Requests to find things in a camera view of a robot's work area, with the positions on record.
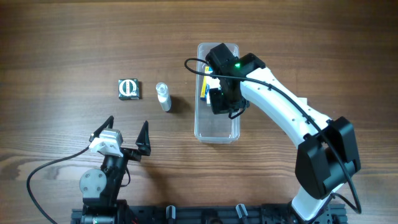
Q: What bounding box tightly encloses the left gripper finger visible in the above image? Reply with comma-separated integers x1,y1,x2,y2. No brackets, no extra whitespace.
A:
136,121,151,156
91,116,114,138

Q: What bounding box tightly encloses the white blue medicine box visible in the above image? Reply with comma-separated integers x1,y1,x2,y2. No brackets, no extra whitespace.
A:
205,76,220,106

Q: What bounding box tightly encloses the blue yellow lozenge box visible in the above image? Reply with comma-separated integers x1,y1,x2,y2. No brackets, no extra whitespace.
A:
200,76,213,104

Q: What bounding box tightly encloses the white green slim box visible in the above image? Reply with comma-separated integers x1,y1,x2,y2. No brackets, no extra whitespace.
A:
298,97,308,105

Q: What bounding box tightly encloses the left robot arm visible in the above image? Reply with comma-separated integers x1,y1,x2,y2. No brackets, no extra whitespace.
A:
71,116,151,224

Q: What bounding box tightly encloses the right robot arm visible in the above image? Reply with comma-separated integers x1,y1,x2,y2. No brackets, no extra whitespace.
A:
204,43,361,223

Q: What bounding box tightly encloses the clear plastic container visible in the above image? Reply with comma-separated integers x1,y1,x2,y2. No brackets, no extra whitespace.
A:
194,62,240,144

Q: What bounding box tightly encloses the green Zam-Buk box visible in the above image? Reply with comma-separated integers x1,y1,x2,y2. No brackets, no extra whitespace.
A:
118,78,140,100

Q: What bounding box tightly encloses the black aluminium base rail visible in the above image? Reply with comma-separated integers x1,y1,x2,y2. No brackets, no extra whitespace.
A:
70,204,348,224

